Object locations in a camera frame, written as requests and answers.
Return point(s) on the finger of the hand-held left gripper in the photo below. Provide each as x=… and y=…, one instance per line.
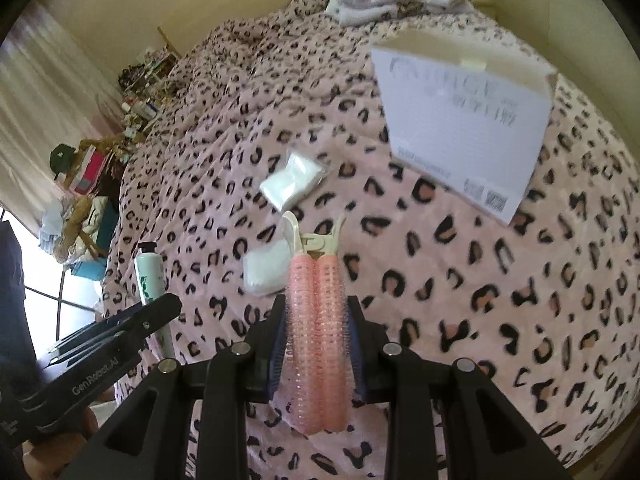
x=90, y=340
x=145, y=317

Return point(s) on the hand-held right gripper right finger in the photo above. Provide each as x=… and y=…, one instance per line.
x=354, y=355

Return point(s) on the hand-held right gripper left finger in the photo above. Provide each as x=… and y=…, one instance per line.
x=277, y=360

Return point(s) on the pink hair roller clip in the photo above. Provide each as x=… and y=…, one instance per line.
x=315, y=335

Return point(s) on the white cardboard box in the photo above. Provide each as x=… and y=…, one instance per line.
x=460, y=125

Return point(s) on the person's left hand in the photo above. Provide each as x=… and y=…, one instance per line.
x=50, y=457

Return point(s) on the white green cream tube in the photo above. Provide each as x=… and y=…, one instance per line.
x=150, y=280

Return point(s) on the dark cloth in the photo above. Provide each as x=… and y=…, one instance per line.
x=15, y=290

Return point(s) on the white cotton pad packet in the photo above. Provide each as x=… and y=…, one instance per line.
x=292, y=182
x=262, y=270

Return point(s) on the teal box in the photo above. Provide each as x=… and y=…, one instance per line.
x=105, y=232

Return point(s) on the leopard print pink blanket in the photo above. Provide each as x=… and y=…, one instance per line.
x=450, y=310

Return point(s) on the pink box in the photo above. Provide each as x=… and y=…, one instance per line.
x=92, y=170

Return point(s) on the dark green cap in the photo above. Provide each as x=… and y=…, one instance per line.
x=62, y=156

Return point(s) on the pale pink curtain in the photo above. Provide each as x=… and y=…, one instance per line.
x=50, y=100

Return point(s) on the wooden headboard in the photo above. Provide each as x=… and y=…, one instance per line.
x=169, y=40

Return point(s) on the wooden bedside table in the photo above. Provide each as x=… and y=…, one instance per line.
x=485, y=2

